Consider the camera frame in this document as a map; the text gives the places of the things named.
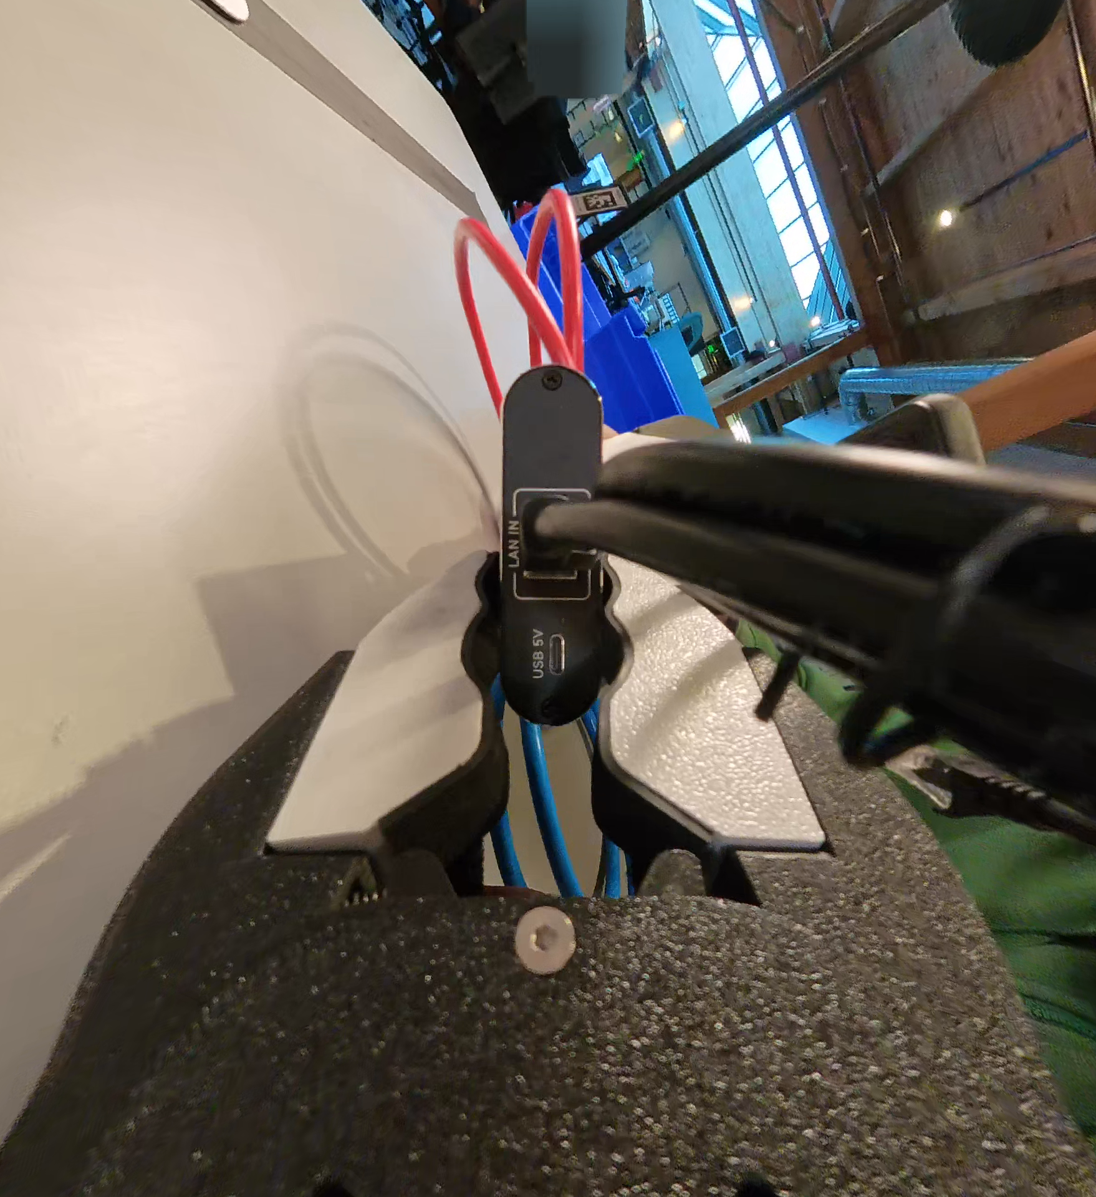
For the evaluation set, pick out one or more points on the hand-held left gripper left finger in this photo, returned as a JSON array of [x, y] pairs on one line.
[[390, 729]]

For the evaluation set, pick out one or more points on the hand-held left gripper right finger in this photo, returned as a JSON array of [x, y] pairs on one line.
[[698, 748]]

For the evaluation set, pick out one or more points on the black ethernet hub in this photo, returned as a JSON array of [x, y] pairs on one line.
[[558, 439]]

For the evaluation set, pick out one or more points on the blue storage bin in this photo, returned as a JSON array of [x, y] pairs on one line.
[[643, 364]]

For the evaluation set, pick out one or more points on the person's green jacket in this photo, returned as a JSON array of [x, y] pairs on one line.
[[1072, 935]]

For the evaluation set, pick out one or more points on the wooden beam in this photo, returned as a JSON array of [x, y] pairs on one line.
[[1072, 384]]

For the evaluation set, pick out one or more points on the black metal pole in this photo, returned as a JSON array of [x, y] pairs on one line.
[[773, 121]]

